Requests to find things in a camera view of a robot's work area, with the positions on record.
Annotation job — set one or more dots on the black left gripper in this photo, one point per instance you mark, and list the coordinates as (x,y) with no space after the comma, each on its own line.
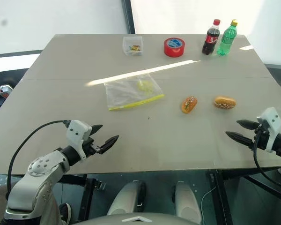
(90,148)

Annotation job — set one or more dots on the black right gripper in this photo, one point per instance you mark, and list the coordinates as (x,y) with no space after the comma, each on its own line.
(265,140)

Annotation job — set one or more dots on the sesame sandwich bread bun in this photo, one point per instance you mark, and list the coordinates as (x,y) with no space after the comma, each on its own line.
(225,102)

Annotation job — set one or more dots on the clear yellow-zip plastic bag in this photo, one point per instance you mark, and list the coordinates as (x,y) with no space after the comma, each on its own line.
(121,93)

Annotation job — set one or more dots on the toy hot dog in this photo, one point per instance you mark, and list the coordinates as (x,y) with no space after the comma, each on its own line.
(189,105)

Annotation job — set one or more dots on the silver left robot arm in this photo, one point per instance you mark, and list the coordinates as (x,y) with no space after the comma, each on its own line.
(37,168)

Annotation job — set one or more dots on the pale yellow piece inside bag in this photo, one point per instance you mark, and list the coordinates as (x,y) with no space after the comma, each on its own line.
(144,85)

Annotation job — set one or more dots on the grey rounded robot leg cover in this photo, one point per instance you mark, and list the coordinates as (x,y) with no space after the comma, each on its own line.
(124,199)
(187,201)

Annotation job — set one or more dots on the black white sneaker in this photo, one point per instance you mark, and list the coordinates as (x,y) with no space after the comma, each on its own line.
(66,212)

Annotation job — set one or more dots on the grey robot torso shell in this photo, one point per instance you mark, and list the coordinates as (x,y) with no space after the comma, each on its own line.
(135,219)

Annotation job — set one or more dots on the green bottle with yellow cap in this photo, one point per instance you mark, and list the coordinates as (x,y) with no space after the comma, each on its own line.
(226,39)

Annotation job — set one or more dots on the clear plastic box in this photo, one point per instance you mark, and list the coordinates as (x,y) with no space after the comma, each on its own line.
(132,47)

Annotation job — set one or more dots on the cola bottle with red cap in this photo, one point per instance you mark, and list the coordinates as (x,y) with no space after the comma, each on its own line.
(210,39)

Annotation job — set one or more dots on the small red white device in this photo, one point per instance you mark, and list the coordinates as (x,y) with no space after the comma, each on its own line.
(5,91)

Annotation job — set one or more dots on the red tape roll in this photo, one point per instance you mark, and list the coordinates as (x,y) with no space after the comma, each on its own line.
(174,48)

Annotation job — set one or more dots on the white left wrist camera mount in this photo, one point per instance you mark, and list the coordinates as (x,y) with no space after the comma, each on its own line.
(76,131)

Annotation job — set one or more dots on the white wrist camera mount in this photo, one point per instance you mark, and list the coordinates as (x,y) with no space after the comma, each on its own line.
(271,117)
(76,131)

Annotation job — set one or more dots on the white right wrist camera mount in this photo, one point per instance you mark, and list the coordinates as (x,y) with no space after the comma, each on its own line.
(271,117)

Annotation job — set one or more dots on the black metal table frame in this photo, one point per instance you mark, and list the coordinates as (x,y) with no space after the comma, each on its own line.
(221,192)

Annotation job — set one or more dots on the dark window frame post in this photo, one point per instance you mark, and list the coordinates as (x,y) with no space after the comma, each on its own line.
(128,16)

